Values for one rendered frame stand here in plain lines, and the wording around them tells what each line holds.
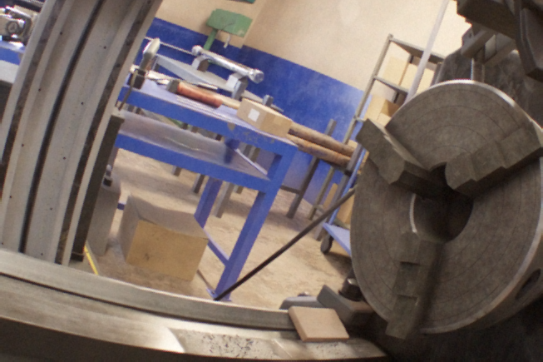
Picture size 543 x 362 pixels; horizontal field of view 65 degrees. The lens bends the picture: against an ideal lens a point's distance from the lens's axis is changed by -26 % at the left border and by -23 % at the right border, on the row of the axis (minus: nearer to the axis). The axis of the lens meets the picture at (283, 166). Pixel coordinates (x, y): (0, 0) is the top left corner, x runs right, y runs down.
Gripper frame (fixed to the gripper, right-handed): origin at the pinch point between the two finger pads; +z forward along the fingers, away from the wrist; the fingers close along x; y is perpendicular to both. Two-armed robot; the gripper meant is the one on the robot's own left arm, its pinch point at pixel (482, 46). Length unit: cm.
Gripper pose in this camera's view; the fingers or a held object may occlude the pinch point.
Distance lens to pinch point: 55.6
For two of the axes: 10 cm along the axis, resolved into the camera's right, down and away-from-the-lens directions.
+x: -9.7, -2.3, -0.3
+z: -0.7, 1.5, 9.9
